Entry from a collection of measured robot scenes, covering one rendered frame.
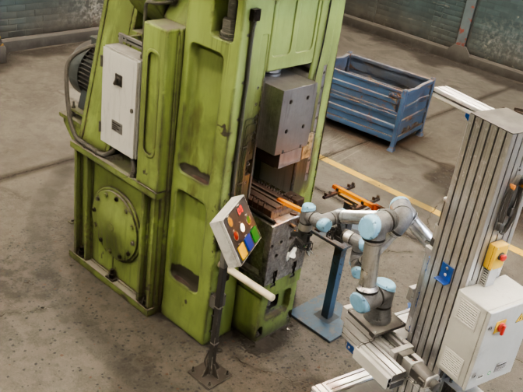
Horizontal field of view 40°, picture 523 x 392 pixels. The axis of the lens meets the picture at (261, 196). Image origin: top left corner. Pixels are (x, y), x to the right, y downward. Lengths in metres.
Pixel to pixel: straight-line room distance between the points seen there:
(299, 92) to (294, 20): 0.40
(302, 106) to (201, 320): 1.53
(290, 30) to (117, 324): 2.23
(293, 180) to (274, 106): 0.75
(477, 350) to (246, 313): 1.78
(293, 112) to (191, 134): 0.64
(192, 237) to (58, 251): 1.42
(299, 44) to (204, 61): 0.56
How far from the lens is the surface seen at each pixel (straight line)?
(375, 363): 3.78
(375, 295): 3.69
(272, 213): 4.40
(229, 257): 3.86
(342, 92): 8.29
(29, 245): 5.75
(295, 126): 4.22
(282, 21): 4.08
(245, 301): 4.78
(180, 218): 4.61
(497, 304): 3.55
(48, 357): 4.71
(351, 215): 3.79
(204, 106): 4.21
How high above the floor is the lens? 3.08
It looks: 28 degrees down
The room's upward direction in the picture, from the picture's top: 8 degrees clockwise
